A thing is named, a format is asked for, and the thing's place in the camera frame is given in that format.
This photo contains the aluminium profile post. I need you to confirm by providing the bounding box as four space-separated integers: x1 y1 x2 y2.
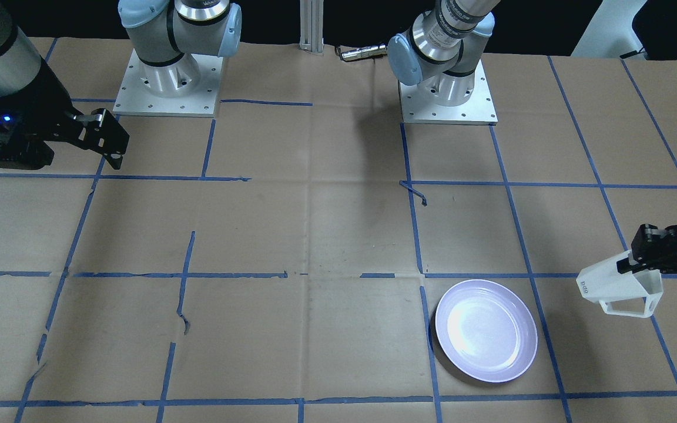
298 0 323 56

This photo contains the white stand in background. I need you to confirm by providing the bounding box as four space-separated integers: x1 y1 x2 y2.
571 1 646 58

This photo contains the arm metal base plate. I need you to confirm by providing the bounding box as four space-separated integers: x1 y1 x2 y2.
113 51 226 118
398 61 499 125

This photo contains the metal cable connector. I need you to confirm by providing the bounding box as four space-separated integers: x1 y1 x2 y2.
335 43 387 63

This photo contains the white angular cup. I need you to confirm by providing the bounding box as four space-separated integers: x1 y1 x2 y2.
576 251 664 318

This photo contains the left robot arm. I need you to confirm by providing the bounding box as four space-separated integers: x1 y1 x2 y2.
386 1 677 276

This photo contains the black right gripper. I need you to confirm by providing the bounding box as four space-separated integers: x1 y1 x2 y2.
0 61 130 170

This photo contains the white round plate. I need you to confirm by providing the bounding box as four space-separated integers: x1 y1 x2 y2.
433 279 538 384

